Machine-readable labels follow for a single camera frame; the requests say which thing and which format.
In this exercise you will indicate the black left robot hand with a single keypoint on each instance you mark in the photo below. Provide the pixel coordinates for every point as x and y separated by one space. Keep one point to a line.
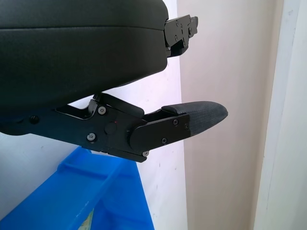
72 60

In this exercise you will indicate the blue plastic tray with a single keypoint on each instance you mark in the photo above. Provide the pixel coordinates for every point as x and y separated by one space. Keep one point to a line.
48 198

